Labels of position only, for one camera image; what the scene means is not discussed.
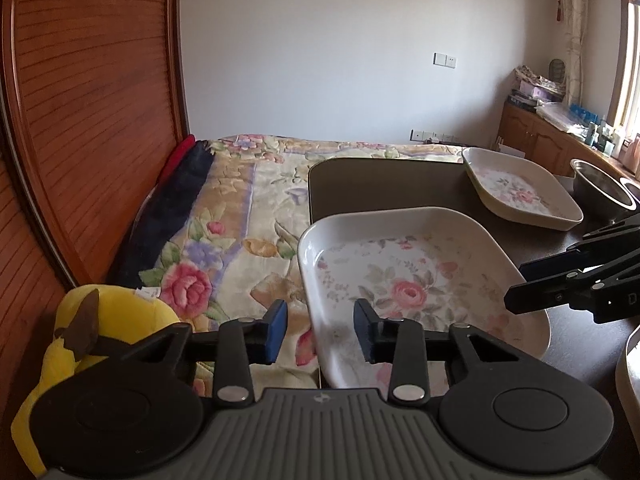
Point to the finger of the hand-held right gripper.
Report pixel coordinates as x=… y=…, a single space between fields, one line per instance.
x=540 y=295
x=555 y=265

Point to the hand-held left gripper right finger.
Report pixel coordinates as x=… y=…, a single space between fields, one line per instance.
x=361 y=330

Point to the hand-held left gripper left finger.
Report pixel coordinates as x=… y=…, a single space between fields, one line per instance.
x=276 y=332

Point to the white floral square plate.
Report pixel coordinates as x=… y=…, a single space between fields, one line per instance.
x=425 y=260
x=520 y=195

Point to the floral blanket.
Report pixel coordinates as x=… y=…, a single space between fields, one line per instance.
x=240 y=210

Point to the white dish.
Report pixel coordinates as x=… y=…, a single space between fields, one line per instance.
x=631 y=385

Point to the wooden cabinet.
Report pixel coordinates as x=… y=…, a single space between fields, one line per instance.
x=530 y=135

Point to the row of small bottles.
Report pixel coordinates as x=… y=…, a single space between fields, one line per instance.
x=607 y=135

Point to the clear plastic bags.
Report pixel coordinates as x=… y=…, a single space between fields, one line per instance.
x=562 y=117

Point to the yellow plush toy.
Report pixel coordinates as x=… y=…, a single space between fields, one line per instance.
x=130 y=310

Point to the dark blue cloth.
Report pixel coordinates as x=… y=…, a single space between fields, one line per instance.
x=170 y=210

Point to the stack of books and papers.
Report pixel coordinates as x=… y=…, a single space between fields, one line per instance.
x=535 y=87

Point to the red cloth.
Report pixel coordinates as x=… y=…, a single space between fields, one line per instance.
x=180 y=152

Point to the window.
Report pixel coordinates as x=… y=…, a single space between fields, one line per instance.
x=627 y=60

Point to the patterned curtain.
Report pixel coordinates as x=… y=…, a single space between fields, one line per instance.
x=572 y=35

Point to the red hanging tassel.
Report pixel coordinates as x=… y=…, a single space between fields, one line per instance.
x=558 y=12

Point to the wall outlet strip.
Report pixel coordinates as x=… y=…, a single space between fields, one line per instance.
x=432 y=136

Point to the white wall switch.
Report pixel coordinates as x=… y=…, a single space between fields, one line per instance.
x=444 y=60

